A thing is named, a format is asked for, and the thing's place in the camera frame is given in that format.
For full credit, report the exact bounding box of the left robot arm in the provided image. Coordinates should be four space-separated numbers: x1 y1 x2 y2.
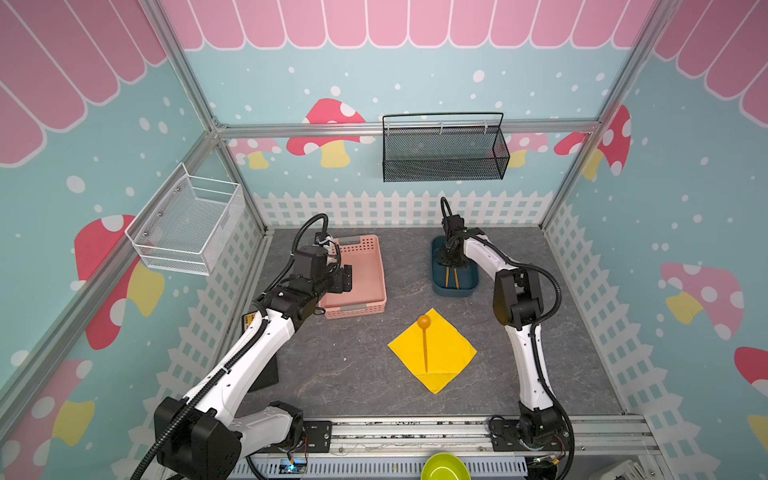
131 213 352 479

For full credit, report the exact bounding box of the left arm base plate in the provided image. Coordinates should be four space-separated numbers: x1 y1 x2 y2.
259 421 333 455

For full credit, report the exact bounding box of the black yellow tool case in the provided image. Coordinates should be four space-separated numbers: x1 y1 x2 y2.
241 312 279 393

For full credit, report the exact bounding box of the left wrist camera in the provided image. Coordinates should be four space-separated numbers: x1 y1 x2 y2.
314 232 341 263

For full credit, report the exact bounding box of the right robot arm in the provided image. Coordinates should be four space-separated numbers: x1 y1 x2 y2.
438 197 569 450

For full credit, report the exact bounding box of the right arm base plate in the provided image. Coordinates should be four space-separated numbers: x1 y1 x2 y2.
487 410 573 452

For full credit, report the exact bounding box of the white wire wall basket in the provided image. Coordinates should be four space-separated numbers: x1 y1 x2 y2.
125 164 245 276

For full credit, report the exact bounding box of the pink plastic basket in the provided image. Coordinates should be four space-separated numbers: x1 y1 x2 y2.
319 234 387 320

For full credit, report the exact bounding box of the orange plastic spoon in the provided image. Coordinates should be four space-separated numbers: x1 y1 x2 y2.
417 315 431 373

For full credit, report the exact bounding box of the teal plastic tub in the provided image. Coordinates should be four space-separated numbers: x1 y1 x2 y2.
431 236 479 298

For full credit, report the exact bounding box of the aluminium front rail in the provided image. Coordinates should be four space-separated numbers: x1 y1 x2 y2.
309 415 660 457

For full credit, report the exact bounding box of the green bowl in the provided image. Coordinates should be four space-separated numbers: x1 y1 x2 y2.
420 452 471 480

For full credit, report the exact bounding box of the black mesh wall basket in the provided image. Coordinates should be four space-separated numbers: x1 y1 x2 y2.
381 112 511 183

